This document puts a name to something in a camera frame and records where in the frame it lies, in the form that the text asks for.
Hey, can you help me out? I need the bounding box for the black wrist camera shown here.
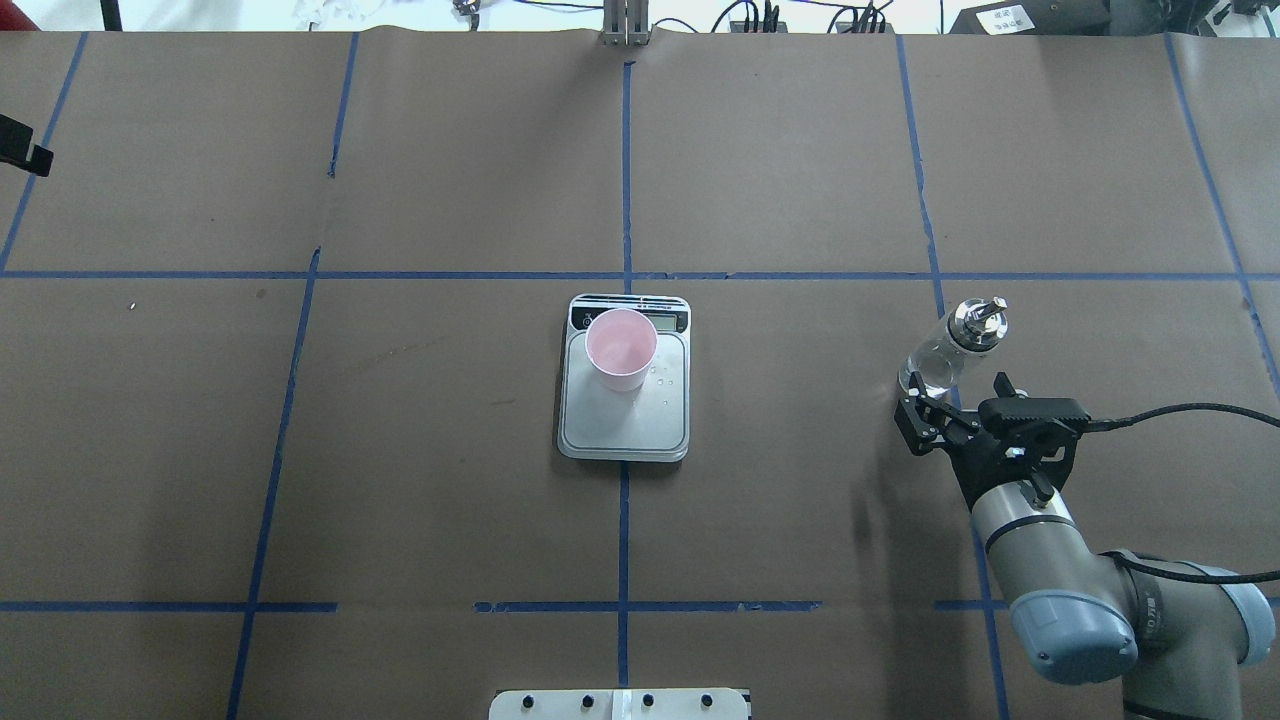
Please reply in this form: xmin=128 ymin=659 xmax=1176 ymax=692
xmin=977 ymin=396 xmax=1091 ymax=434

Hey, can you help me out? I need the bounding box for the glass sauce bottle metal cap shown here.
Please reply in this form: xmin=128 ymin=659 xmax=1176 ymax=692
xmin=899 ymin=296 xmax=1010 ymax=398

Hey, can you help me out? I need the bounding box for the silver digital kitchen scale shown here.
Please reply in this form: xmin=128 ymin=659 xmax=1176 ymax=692
xmin=556 ymin=293 xmax=692 ymax=462

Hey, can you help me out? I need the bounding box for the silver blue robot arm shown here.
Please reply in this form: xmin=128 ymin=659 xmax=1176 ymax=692
xmin=893 ymin=391 xmax=1277 ymax=719

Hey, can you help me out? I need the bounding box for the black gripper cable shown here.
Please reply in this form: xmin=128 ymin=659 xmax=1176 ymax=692
xmin=1085 ymin=404 xmax=1280 ymax=583

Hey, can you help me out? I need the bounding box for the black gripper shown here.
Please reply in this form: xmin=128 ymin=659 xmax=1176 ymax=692
xmin=893 ymin=372 xmax=1076 ymax=511

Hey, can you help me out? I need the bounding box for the aluminium frame post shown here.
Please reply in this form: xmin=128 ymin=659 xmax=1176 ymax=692
xmin=600 ymin=0 xmax=652 ymax=47

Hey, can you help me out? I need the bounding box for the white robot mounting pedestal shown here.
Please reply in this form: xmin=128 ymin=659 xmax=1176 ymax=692
xmin=488 ymin=687 xmax=753 ymax=719

